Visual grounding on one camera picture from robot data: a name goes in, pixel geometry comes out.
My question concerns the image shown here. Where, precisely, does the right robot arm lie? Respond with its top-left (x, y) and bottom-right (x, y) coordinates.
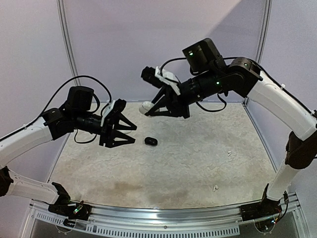
top-left (140, 38), bottom-right (317, 224)

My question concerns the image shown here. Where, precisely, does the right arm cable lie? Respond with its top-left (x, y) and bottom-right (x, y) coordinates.
top-left (158, 56), bottom-right (317, 117)

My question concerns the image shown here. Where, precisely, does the aluminium table front rail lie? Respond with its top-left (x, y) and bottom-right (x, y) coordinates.
top-left (22, 193), bottom-right (309, 238)

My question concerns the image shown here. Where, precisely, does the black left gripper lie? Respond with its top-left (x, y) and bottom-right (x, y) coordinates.
top-left (74, 110), bottom-right (137, 147)

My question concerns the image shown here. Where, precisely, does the small white charging case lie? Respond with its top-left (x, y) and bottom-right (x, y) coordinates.
top-left (139, 101), bottom-right (154, 115)

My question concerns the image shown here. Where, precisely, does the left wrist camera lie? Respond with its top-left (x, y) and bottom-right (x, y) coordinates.
top-left (101, 99), bottom-right (126, 126)

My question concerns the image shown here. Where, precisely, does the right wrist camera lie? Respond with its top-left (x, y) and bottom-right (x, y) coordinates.
top-left (141, 66), bottom-right (181, 96)

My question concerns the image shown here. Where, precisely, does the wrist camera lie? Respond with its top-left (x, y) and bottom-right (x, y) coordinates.
top-left (141, 66), bottom-right (181, 96)
top-left (101, 99), bottom-right (126, 126)

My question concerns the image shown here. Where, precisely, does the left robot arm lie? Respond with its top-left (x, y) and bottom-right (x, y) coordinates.
top-left (0, 86), bottom-right (137, 221)

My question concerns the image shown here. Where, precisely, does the black oval charging case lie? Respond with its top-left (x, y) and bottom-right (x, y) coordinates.
top-left (144, 137), bottom-right (158, 146)

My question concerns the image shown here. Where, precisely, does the white oval charging case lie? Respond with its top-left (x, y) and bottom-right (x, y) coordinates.
top-left (121, 130), bottom-right (132, 134)

